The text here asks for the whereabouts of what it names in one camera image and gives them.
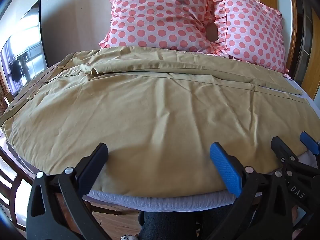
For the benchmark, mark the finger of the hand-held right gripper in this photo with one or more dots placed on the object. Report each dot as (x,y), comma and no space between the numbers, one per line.
(310,142)
(283,148)

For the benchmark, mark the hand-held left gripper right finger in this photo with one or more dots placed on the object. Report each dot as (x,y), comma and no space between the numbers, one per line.
(225,170)

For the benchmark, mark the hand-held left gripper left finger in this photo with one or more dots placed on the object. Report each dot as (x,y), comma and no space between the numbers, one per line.
(96,158)

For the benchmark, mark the khaki pants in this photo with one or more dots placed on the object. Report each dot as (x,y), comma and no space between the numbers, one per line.
(155,120)

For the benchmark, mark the bed with light grey sheet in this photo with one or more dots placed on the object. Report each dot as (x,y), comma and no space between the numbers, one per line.
(150,202)

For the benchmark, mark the person's legs in dark jeans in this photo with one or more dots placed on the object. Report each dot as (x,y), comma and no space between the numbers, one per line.
(175,223)

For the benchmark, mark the white patterned slipper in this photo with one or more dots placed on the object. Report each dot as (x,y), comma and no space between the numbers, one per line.
(128,237)

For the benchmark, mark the wooden chair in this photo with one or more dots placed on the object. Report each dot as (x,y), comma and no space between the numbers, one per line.
(12,180)

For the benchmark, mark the wooden panelled door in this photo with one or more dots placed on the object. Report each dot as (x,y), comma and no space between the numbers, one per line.
(308,42)

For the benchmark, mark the small pink polka dot pillow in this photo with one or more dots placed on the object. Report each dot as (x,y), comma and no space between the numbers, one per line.
(250,27)

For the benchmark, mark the flat screen television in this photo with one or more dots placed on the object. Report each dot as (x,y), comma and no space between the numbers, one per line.
(23,55)

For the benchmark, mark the large pink polka dot pillow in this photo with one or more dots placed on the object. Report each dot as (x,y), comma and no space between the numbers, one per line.
(160,15)

